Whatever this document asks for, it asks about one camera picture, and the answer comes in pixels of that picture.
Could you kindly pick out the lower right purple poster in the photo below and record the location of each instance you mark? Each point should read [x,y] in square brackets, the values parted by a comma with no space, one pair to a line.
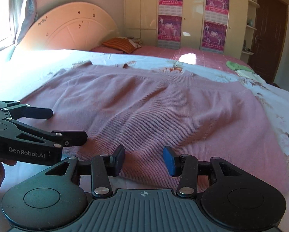
[214,36]

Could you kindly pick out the white floral bed sheet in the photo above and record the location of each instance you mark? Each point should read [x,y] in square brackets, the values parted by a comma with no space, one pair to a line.
[24,73]

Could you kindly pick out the orange striped pillow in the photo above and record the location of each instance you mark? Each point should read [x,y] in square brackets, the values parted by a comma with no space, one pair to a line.
[125,44]

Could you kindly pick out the pink knit sweater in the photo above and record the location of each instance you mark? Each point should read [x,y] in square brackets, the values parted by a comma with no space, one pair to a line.
[144,111]

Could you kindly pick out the cream wardrobe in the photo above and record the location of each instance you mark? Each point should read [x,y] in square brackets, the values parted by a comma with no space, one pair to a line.
[141,21]

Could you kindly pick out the white folded cloth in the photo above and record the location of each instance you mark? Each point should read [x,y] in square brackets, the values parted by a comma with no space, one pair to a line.
[250,75]

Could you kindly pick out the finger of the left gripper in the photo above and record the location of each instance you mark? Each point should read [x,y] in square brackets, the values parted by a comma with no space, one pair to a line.
[69,138]
[27,111]

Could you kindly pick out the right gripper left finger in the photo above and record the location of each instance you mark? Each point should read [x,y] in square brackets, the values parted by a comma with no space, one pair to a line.
[104,166]

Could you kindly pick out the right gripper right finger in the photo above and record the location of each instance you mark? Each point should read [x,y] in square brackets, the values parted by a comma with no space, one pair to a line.
[185,167]

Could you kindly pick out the grey window curtain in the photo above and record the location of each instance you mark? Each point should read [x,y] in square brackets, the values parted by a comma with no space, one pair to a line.
[22,14]

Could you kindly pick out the cream wooden headboard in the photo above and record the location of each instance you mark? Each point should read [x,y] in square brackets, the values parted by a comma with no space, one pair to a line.
[75,26]

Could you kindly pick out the pink checked bed cover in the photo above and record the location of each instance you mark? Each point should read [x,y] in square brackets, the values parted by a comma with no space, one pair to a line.
[161,57]

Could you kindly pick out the dark brown door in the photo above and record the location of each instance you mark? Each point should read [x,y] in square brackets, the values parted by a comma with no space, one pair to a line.
[268,42]

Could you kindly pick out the green folded cloth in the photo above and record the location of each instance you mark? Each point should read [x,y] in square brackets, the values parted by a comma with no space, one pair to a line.
[235,67]

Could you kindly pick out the upper right purple poster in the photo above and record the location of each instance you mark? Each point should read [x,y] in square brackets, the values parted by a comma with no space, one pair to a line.
[217,11]

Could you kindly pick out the lower left purple poster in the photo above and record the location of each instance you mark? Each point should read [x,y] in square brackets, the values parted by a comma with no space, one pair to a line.
[169,32]

